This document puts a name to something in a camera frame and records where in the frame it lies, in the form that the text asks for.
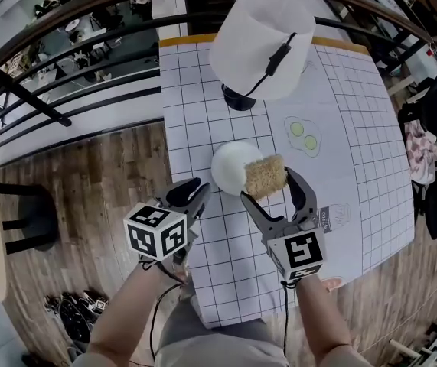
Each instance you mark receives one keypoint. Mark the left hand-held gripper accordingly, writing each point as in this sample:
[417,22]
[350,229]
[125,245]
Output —
[153,231]

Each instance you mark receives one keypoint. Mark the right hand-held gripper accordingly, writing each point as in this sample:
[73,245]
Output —
[302,251]

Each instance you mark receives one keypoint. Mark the yellow-brown sponge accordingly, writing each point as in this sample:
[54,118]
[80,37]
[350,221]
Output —
[266,176]

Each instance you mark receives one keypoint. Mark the white round plate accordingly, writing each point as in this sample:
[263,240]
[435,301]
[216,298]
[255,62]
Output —
[229,164]

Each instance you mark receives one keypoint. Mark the person's left forearm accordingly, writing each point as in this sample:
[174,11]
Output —
[126,319]

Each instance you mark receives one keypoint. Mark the person's right forearm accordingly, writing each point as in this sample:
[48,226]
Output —
[321,319]

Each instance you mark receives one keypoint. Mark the person's left hand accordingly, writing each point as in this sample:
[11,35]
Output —
[181,273]

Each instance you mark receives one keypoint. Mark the white checkered tablecloth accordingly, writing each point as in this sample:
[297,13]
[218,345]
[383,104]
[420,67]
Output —
[356,189]

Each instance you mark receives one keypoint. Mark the person's grey shorts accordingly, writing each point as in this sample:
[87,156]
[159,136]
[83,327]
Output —
[210,327]

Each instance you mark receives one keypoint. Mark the pink patterned cloth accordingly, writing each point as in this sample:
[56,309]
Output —
[419,151]

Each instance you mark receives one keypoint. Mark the person's beige shirt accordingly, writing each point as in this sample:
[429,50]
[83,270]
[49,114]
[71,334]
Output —
[222,356]

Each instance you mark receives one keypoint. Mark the white table with yellow edge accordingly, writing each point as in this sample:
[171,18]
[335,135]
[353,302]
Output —
[187,39]

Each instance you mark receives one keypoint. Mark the white shade table lamp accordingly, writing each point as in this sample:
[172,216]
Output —
[252,40]

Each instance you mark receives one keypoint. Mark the light wooden rack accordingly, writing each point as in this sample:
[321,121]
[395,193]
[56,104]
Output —
[409,352]

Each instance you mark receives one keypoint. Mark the black railing with brown handrail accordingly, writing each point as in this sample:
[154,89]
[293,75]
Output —
[30,40]

